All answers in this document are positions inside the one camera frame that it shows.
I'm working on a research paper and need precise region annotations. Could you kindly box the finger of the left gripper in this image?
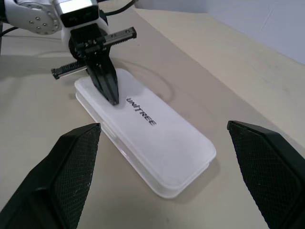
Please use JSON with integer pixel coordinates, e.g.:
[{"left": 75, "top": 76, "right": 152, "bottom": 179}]
[
  {"left": 100, "top": 55, "right": 120, "bottom": 105},
  {"left": 86, "top": 60, "right": 115, "bottom": 105}
]

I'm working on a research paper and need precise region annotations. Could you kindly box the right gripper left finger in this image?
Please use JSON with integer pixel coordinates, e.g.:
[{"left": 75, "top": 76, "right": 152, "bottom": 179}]
[{"left": 0, "top": 123, "right": 102, "bottom": 229}]

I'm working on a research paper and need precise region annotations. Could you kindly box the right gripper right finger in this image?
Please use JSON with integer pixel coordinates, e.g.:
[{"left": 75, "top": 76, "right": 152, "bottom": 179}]
[{"left": 226, "top": 120, "right": 305, "bottom": 229}]

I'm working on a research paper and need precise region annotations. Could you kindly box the white plastic pencil case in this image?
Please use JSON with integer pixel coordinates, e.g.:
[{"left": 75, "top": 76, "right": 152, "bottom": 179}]
[{"left": 74, "top": 68, "right": 217, "bottom": 199}]

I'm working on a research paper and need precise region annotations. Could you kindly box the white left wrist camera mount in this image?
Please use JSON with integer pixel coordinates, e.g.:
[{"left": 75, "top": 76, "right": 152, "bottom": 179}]
[{"left": 51, "top": 0, "right": 110, "bottom": 50}]

